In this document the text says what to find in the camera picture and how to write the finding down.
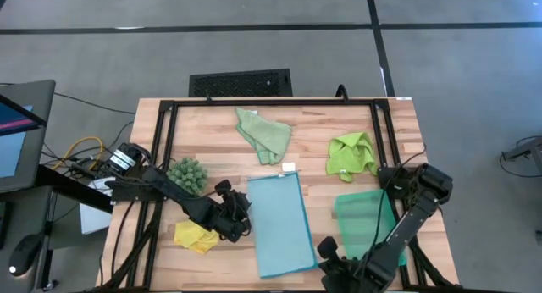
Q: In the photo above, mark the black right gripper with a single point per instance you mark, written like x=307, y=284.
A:
x=347, y=278

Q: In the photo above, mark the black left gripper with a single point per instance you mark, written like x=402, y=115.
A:
x=226, y=217

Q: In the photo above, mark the light blue microfiber towel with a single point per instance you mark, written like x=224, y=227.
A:
x=279, y=225

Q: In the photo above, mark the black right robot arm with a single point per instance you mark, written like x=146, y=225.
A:
x=413, y=225

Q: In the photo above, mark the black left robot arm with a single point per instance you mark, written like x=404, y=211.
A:
x=169, y=187

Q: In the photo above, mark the yellow microfiber towel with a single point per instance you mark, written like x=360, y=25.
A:
x=190, y=240

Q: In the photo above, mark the pale green microfiber towel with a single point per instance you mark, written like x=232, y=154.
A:
x=267, y=134

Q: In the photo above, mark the lime green microfiber towel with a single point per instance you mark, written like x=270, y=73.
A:
x=351, y=155

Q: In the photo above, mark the green translucent plastic bin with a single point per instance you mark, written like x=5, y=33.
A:
x=360, y=225

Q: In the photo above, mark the artificial succulent in patterned pot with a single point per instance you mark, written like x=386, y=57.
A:
x=188, y=174

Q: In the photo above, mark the white box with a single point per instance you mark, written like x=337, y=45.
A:
x=95, y=219

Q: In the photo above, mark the black perforated metal box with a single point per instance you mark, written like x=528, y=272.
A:
x=241, y=83

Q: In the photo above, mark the black caster wheel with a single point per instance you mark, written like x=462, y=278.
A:
x=50, y=285

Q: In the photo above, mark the grey office desk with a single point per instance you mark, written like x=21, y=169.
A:
x=25, y=217

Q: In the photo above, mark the black computer mouse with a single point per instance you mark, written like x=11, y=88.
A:
x=25, y=255

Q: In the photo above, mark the grey desk monitor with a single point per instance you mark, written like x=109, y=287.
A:
x=38, y=115

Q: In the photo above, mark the grey metal stand base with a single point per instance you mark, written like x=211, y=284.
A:
x=529, y=151

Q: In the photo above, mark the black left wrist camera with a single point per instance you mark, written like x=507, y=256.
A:
x=223, y=186

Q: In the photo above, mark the black aluminium table frame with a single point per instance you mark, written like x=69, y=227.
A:
x=275, y=102

